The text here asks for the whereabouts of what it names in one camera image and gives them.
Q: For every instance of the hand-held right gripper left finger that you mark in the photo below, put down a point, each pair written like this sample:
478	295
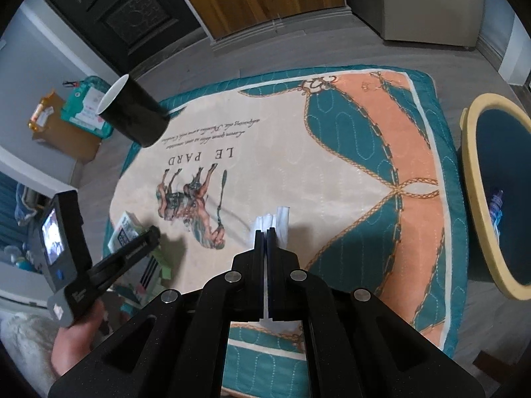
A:
257	253

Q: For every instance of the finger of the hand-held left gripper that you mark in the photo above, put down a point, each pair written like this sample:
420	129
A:
137	244

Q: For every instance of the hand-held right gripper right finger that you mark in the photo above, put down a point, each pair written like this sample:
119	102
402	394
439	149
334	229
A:
271	257

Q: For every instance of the green and white carton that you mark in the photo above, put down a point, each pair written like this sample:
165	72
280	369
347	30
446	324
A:
124	226

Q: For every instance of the teal bin with yellow rim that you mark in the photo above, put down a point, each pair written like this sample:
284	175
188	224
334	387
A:
510	153

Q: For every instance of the person's left hand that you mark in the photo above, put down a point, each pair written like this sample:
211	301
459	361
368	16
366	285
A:
74	348

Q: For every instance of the flat cardboard box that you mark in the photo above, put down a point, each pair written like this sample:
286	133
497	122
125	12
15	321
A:
62	141

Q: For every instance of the printed teal and orange blanket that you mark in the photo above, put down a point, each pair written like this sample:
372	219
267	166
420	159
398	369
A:
332	174

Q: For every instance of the white fluffy rug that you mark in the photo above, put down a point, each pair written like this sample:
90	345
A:
25	348

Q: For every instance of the teal wet wipes pack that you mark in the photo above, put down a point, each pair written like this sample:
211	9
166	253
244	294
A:
81	112

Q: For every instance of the orange packet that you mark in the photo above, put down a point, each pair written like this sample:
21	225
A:
39	112

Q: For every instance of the black cup with white inside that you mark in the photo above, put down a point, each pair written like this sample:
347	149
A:
137	116

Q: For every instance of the clear plastic bottle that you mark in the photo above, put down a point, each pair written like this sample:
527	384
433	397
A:
496	209

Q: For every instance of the dark panelled door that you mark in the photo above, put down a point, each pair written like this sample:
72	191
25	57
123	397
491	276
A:
137	12

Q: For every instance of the grey cabinet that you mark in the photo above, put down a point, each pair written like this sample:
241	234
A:
415	0

